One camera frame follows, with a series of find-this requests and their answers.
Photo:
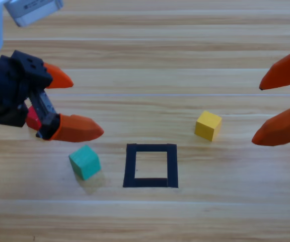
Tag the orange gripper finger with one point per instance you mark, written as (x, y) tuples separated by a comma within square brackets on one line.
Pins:
[(79, 128)]

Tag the green wooden cube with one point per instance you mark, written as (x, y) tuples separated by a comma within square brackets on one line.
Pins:
[(84, 161)]

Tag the red wooden cube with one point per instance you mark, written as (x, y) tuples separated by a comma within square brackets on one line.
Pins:
[(33, 119)]

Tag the yellow wooden cube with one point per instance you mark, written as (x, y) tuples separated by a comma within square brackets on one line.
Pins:
[(206, 126)]

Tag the black tape square outline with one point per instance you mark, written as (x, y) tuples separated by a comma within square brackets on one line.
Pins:
[(130, 166)]

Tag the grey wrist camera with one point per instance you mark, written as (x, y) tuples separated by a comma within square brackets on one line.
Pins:
[(31, 11)]

